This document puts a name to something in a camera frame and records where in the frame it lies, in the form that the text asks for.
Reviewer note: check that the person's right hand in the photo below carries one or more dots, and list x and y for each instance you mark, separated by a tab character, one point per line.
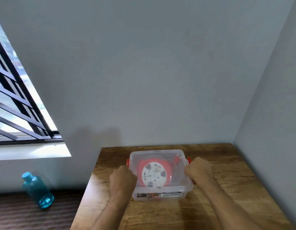
199	171

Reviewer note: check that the person's left hand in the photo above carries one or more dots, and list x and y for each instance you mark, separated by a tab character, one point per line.
122	180

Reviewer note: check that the clear plastic lid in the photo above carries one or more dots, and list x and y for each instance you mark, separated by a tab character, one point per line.
138	156

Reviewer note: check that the clear plastic box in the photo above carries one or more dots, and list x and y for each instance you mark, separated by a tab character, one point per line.
160	195

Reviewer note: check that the person's left forearm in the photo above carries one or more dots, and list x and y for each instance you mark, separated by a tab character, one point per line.
109	213

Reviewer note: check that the person's right forearm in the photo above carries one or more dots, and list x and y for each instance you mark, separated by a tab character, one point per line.
224	206

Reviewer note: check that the teal plastic bottle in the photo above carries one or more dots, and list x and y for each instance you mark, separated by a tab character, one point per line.
38	190

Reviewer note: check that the white window sill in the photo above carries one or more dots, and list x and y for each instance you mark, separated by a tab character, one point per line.
30	150

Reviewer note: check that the black window frame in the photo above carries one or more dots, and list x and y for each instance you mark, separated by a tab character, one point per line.
23	138

